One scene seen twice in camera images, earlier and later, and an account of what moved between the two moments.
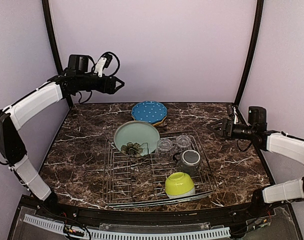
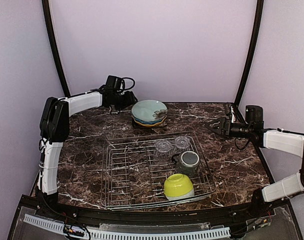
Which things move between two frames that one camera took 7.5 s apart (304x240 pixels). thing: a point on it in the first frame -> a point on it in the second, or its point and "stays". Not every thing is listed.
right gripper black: x=229 y=128 stays
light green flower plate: x=143 y=133 -> x=149 y=110
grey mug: x=189 y=161 stays
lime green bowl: x=179 y=184 stays
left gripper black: x=112 y=85 -> x=129 y=98
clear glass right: x=183 y=141 stays
